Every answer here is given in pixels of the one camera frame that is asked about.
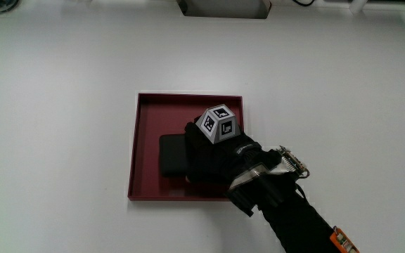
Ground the person's right hand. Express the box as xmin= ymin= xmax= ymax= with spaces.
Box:
xmin=184 ymin=104 xmax=283 ymax=186

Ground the dark red square plate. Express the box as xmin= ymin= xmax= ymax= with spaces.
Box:
xmin=127 ymin=92 xmax=245 ymax=202

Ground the grey box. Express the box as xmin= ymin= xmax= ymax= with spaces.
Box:
xmin=176 ymin=0 xmax=272 ymax=20

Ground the person's right forearm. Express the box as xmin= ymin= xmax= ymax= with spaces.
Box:
xmin=224 ymin=145 xmax=361 ymax=253

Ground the black battery pack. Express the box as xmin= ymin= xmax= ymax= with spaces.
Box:
xmin=158 ymin=134 xmax=189 ymax=179

